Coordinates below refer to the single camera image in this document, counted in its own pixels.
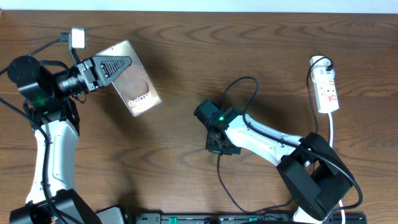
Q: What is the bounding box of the black charger cable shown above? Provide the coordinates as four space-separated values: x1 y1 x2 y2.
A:
216 56 335 215

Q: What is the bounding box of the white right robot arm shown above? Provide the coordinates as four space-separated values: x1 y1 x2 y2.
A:
195 103 358 223

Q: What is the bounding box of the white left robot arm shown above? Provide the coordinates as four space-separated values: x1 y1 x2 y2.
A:
7 55 132 223

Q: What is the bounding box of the white USB charger adapter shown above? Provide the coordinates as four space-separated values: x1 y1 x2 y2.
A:
310 55 335 79

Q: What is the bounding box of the white power strip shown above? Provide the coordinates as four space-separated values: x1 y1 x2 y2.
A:
311 67 339 114

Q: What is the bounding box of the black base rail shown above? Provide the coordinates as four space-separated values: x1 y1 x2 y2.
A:
133 212 368 224

